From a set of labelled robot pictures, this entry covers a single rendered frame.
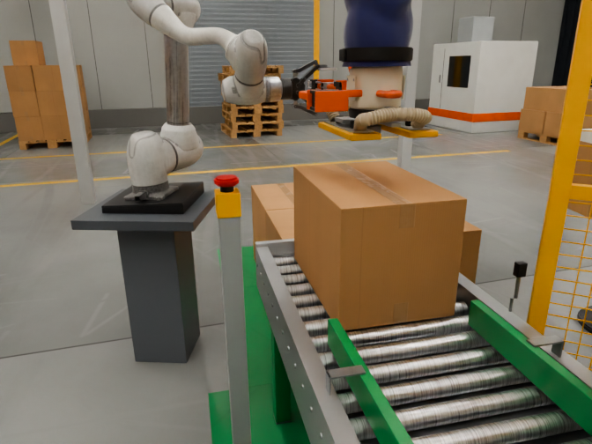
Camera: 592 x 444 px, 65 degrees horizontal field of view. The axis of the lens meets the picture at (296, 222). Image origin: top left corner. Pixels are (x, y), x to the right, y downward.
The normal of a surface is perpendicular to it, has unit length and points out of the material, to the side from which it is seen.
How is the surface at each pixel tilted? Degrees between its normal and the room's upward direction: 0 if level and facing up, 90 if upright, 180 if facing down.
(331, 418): 0
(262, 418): 0
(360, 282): 90
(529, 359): 90
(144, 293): 90
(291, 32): 90
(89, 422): 0
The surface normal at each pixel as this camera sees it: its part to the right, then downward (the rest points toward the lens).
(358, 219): 0.23, 0.31
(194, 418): -0.01, -0.95
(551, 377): -0.97, 0.08
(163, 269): -0.07, 0.32
